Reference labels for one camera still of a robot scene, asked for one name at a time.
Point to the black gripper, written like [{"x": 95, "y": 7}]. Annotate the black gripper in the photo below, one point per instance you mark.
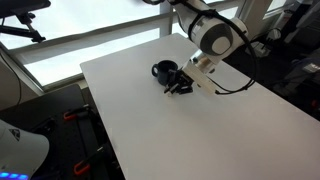
[{"x": 185, "y": 81}]

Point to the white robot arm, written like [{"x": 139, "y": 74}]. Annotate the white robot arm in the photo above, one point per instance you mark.
[{"x": 213, "y": 36}]

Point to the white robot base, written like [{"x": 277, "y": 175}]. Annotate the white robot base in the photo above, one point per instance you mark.
[{"x": 20, "y": 153}]

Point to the dark blue-green mug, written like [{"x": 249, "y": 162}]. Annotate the dark blue-green mug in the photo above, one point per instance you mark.
[{"x": 161, "y": 71}]

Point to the white adapter box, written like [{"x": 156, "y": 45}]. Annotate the white adapter box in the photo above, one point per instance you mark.
[{"x": 261, "y": 46}]

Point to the grey padded chair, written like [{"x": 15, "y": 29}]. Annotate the grey padded chair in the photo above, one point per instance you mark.
[{"x": 300, "y": 74}]

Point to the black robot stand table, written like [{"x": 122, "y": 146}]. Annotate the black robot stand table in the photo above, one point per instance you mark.
[{"x": 50, "y": 100}]

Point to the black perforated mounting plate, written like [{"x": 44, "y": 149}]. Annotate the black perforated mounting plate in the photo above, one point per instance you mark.
[{"x": 63, "y": 146}]

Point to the grey window frame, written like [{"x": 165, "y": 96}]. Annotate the grey window frame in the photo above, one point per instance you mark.
[{"x": 100, "y": 36}]

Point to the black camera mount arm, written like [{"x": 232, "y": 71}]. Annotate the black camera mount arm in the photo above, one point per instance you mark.
[{"x": 20, "y": 6}]

